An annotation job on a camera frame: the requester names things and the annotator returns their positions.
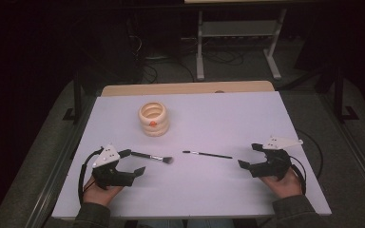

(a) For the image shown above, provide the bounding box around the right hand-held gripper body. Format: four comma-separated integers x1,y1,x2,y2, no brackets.
248,136,304,182

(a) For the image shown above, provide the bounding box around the left hand-held gripper black cable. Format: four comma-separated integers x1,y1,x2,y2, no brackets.
77,146,105,205

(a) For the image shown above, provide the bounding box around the right hand-held gripper black cable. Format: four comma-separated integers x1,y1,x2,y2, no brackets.
287,154,308,196

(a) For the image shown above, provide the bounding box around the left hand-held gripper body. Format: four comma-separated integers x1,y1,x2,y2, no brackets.
90,143,137,191

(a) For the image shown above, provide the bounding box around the cream ringed brush holder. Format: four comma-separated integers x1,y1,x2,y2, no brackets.
138,101,170,138

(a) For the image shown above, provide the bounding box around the black cable on floor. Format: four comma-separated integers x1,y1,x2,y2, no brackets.
296,128,325,180

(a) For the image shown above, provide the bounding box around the thin black makeup brush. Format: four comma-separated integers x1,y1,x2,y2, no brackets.
182,150,234,160

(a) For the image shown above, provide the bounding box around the tangle of black floor cables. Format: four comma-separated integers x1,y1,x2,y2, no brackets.
202,47,245,67

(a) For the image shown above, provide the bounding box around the white metal stand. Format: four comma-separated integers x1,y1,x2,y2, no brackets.
195,9,288,82

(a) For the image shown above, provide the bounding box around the person's right hand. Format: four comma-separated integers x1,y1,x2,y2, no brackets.
259,172,303,200

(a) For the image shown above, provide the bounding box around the black fluffy makeup brush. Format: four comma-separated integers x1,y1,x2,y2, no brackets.
130,151,175,165

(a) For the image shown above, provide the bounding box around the metal rail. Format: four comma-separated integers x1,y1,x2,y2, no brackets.
23,94,98,228
317,93,365,203

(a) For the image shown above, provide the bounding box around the black metal stand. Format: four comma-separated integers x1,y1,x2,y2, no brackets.
62,70,84,125
332,66,361,124

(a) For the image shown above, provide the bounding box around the hand-held gripper black cable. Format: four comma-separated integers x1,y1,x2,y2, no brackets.
287,154,308,196
77,146,105,205

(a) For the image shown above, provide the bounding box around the person's left hand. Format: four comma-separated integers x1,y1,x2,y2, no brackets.
82,175,125,208

